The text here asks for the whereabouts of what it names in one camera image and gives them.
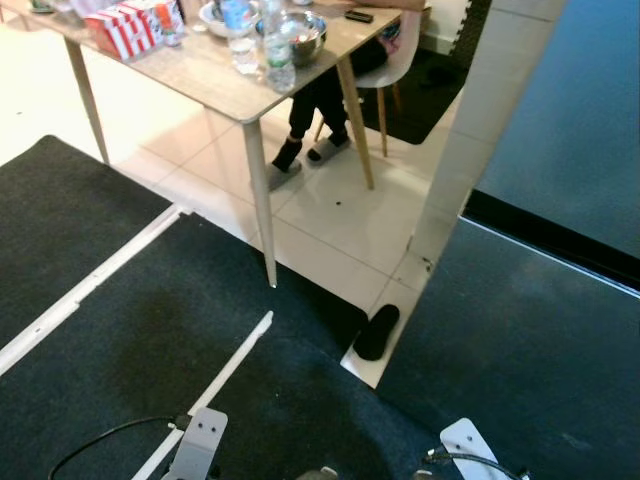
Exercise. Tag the black foam mat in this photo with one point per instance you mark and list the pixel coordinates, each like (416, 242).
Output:
(430, 100)

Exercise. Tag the black slipper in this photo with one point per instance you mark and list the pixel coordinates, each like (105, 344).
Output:
(377, 333)

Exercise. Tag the white chair with wooden legs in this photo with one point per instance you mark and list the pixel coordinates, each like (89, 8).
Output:
(405, 60)

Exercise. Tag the grey slipper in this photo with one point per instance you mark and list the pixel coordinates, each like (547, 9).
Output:
(283, 177)
(328, 149)

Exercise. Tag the seated person in black trousers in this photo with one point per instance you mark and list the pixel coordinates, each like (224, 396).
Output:
(320, 100)

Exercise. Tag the black phone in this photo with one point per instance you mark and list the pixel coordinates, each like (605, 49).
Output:
(359, 16)

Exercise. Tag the dark carpet mat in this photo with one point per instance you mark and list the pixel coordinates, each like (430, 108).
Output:
(70, 220)
(150, 330)
(320, 420)

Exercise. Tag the steel mixing bowl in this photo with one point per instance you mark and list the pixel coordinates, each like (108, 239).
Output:
(308, 38)

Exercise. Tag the clear plastic water bottle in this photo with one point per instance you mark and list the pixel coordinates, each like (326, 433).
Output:
(278, 62)

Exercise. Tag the white floor strip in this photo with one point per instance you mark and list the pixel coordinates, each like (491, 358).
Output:
(90, 290)
(235, 360)

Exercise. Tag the blue label water bottle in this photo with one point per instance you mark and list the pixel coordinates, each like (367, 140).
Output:
(238, 18)

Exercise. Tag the light wooden dining table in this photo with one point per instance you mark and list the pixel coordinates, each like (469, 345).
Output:
(190, 75)

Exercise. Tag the white bowl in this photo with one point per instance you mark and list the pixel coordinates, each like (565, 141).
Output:
(210, 15)

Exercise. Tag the red white striped box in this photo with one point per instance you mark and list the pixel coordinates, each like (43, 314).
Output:
(125, 28)

